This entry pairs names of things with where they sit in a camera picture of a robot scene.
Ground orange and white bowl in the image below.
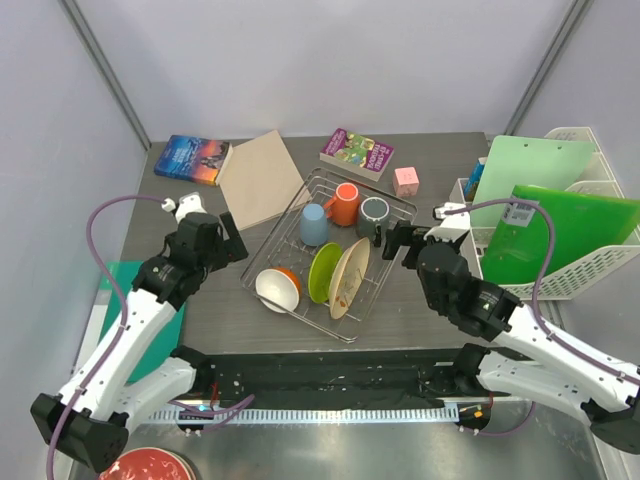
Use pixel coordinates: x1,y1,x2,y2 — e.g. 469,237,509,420
255,267,302,314

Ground beige floral plate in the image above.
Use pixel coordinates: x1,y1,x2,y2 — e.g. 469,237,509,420
329,238,371,319

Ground blue plastic cup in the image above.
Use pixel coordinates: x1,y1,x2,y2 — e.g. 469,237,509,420
299,203,329,247

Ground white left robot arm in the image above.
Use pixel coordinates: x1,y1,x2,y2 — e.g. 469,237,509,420
30,209,248,473

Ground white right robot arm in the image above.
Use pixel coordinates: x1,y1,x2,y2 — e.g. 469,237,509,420
382,221,639,455

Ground pink cube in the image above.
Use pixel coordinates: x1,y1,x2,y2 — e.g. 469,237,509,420
392,167,420,197

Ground beige notebook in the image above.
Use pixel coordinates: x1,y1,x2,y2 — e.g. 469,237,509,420
217,130,311,230

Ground orange mug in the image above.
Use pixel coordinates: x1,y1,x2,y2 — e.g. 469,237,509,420
323,182,360,227

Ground blue fantasy book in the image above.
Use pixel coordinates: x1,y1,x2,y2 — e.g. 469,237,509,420
154,135,233,186

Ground lime green plate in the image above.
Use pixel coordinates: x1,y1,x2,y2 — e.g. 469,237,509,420
308,242,343,304

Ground blue small book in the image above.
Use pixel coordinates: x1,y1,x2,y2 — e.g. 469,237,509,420
463,157,487,202

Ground bright green folder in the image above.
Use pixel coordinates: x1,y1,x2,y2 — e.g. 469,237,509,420
481,185,639,285

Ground purple children's book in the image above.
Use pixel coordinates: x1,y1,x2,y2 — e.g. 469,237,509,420
319,128,395,182

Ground teal notebook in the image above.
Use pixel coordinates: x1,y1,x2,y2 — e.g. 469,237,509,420
92,261,186,384

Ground light green clipboard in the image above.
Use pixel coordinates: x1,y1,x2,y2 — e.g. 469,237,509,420
472,135,595,205

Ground white plastic file organizer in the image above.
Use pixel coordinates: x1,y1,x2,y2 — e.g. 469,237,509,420
461,126,639,301

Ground grey mug black handle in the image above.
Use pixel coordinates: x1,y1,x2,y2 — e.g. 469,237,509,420
356,197,390,248

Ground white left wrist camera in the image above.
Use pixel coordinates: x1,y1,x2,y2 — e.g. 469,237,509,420
161,192,206,223

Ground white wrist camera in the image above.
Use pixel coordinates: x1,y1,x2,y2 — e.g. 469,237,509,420
161,192,206,223
429,202,471,243

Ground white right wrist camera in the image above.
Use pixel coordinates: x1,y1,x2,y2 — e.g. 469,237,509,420
429,202,471,243

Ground metal wire dish rack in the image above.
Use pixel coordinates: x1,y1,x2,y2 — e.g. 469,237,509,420
241,168,394,344

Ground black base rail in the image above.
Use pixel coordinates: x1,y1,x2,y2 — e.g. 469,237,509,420
179,347,489,411

